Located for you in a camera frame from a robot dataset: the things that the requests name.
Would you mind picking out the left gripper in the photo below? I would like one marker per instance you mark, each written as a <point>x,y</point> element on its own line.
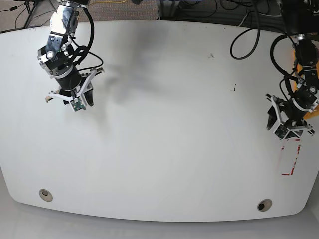
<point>290,114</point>

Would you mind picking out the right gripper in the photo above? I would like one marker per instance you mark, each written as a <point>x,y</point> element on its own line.
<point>73,84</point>

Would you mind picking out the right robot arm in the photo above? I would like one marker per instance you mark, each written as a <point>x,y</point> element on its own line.
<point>61,55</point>

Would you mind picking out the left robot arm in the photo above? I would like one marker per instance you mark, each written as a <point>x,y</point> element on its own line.
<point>300,19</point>

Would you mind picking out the red tape marking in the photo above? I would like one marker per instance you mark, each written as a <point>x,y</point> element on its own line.
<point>289,155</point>

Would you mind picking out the black tripod legs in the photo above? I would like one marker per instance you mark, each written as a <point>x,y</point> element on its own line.
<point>29,7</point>

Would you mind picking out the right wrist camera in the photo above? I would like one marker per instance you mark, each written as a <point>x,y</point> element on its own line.
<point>77,104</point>

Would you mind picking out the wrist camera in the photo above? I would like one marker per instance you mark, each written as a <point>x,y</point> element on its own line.
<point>281,132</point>
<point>77,104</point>

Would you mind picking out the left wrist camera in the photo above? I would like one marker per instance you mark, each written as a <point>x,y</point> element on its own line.
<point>281,132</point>

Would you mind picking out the right table cable grommet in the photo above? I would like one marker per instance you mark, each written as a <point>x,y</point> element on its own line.
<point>264,205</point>

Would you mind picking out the table cable grommet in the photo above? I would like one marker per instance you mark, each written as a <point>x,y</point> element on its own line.
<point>264,205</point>
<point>45,195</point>

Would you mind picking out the left table cable grommet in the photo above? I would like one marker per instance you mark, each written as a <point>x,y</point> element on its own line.
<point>45,195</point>

